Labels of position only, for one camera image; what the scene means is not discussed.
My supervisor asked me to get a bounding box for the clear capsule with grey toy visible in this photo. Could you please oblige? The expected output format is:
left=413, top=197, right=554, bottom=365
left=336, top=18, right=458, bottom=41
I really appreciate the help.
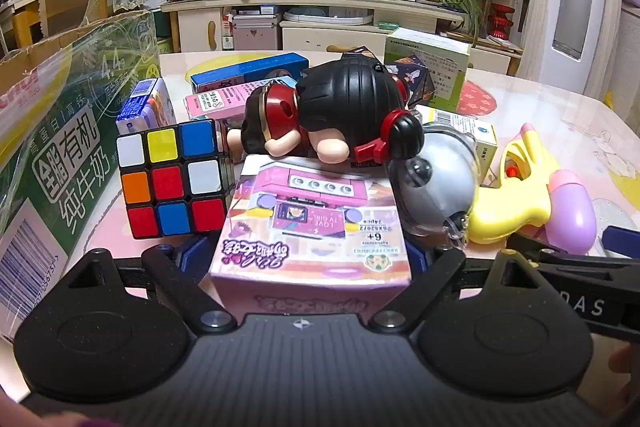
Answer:
left=390, top=122, right=483, bottom=250

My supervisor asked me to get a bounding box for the black haired doll figurine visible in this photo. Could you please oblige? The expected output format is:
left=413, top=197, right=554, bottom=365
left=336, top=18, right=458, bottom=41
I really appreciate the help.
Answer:
left=227, top=59, right=426, bottom=165

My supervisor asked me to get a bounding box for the long pink box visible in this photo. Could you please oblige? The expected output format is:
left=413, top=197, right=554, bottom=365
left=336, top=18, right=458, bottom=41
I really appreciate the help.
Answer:
left=184, top=76, right=301, bottom=125

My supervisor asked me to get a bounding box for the colourful puzzle cube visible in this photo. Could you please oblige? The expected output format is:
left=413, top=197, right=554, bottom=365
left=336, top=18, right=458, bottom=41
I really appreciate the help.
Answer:
left=116, top=118, right=236, bottom=240

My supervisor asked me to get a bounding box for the small white medicine box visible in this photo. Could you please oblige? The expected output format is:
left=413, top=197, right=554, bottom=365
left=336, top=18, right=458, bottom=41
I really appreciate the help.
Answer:
left=414, top=104, right=499, bottom=175

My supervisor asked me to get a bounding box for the rabbit print tablecloth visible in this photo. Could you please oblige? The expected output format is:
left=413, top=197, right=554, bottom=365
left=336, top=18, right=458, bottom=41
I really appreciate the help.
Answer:
left=75, top=49, right=640, bottom=358

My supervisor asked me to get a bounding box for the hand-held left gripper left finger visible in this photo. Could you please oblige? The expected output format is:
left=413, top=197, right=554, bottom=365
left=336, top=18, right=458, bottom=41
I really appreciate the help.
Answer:
left=65, top=234, right=238, bottom=334

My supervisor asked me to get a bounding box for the yellow and purple water gun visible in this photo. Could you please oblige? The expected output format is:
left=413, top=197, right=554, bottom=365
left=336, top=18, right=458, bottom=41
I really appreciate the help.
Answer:
left=467, top=123, right=598, bottom=255

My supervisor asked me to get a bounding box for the green and white box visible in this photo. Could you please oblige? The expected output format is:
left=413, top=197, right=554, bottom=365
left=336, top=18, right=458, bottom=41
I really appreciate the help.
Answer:
left=384, top=27, right=472, bottom=112

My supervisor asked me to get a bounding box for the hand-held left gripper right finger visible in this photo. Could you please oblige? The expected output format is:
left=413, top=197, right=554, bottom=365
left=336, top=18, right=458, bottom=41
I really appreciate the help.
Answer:
left=369, top=241, right=546, bottom=333

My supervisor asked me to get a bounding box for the pink toy building box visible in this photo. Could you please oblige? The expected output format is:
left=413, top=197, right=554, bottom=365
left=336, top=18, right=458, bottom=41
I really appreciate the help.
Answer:
left=209, top=154, right=413, bottom=325

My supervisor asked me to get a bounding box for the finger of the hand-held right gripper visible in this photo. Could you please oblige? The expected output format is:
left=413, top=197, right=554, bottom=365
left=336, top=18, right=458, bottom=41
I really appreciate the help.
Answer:
left=506, top=232, right=613, bottom=275
left=602, top=227, right=640, bottom=259

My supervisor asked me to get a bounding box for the white round tray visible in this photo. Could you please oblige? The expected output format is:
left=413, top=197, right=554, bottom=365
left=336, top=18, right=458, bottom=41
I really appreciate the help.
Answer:
left=284, top=7, right=377, bottom=26

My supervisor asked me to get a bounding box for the pink storage case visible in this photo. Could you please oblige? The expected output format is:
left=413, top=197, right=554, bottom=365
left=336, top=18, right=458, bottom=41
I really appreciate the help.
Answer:
left=231, top=13, right=279, bottom=54

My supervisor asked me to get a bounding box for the green milk carton box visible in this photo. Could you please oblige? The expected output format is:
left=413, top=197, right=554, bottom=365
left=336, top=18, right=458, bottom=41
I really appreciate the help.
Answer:
left=0, top=9, right=163, bottom=343

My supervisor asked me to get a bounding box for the cream television cabinet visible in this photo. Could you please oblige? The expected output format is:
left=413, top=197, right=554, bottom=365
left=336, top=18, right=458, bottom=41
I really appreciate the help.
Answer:
left=160, top=0, right=523, bottom=75

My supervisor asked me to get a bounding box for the long blue box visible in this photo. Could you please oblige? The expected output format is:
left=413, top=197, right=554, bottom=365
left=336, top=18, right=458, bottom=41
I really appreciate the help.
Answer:
left=190, top=53, right=309, bottom=95

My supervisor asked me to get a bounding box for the clear plastic bag red print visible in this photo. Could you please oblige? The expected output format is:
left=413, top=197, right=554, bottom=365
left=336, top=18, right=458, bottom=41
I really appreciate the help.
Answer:
left=0, top=52, right=86, bottom=158

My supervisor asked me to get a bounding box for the person's right hand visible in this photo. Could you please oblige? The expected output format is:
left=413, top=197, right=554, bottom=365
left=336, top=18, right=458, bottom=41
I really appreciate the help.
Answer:
left=607, top=344, right=640, bottom=380

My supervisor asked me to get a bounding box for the yellow wooden chair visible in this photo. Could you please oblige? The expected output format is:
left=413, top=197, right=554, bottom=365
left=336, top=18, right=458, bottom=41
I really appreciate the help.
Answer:
left=11, top=0, right=48, bottom=50

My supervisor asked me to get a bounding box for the dark star print folding cube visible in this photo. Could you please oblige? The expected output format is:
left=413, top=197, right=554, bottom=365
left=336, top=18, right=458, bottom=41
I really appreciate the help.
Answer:
left=341, top=47, right=436, bottom=108

